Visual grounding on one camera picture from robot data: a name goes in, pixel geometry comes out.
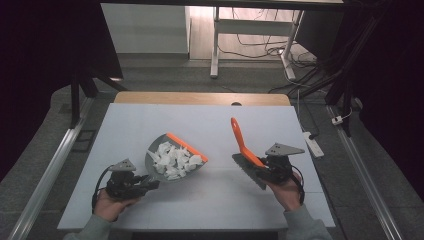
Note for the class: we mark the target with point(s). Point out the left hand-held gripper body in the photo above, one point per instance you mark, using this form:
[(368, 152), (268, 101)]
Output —
[(123, 183)]

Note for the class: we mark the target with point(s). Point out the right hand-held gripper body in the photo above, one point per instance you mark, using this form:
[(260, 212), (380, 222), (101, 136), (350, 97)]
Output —
[(281, 163)]

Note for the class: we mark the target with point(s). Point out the pile of white paper scraps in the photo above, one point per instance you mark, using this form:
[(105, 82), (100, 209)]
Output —
[(173, 161)]

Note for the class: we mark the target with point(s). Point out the orange brush with grey bristles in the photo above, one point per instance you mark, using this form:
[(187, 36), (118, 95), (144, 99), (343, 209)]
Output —
[(240, 140)]

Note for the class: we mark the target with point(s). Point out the grey dustpan with orange edge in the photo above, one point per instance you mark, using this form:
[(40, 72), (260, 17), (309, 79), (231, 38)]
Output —
[(160, 140)]

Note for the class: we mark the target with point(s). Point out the person's left hand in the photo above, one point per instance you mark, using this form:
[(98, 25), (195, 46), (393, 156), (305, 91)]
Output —
[(110, 206)]

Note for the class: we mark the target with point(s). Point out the person's right hand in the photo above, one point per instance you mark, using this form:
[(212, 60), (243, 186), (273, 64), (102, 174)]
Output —
[(286, 195)]

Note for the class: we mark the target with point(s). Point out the white power strip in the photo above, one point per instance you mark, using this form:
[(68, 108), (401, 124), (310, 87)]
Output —
[(313, 144)]

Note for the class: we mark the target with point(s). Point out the small white plug adapter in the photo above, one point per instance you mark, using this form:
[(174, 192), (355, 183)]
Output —
[(337, 120)]

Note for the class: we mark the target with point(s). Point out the wooden table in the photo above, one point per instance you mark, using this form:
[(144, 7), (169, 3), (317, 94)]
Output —
[(186, 98)]

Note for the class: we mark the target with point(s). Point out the black metal stand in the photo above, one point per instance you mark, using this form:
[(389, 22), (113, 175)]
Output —
[(343, 73), (76, 96)]

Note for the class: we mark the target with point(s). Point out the black curtain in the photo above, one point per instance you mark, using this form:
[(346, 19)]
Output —
[(396, 66), (40, 50)]

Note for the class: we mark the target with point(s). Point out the aluminium rail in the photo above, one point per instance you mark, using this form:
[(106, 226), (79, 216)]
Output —
[(363, 173), (50, 166)]

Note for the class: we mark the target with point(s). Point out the white desk frame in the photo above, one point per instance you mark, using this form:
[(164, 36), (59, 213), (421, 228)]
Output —
[(253, 27)]

